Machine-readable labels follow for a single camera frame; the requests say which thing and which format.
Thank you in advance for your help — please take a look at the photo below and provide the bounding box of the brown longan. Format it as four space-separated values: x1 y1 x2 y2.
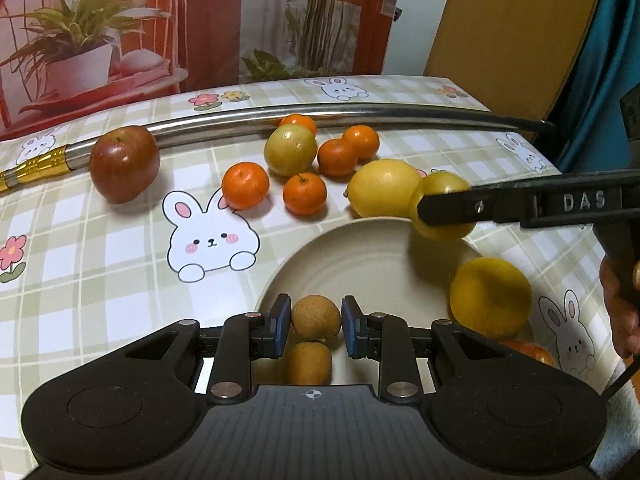
291 295 341 340
285 341 332 386

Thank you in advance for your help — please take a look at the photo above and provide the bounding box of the large yellow grapefruit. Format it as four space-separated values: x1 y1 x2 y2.
449 257 533 340

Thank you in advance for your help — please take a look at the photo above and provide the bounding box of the yellow-green round fruit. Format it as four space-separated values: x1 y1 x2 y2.
408 171 475 240
264 124 318 178

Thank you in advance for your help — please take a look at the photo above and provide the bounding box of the person's right hand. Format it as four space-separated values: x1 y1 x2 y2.
600 257 639 359

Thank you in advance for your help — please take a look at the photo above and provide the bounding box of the beige round plate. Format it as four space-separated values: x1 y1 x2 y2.
257 218 480 328

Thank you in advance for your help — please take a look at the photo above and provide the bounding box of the yellow lemon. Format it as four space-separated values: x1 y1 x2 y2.
346 159 424 218

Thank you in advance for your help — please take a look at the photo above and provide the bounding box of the orange tangerine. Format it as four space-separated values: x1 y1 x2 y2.
342 125 380 160
282 172 328 216
279 114 318 136
221 162 270 210
317 139 358 178

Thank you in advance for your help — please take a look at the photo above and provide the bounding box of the yellow wooden board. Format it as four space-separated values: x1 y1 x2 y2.
424 0 598 120

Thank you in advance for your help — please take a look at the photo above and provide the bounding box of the small red apple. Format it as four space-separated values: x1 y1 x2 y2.
89 126 160 204

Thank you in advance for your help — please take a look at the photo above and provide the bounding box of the steel pole with gold end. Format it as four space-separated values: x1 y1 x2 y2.
1 102 553 194

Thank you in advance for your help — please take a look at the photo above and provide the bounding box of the printed room backdrop cloth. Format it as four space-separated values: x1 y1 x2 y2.
1 0 397 139

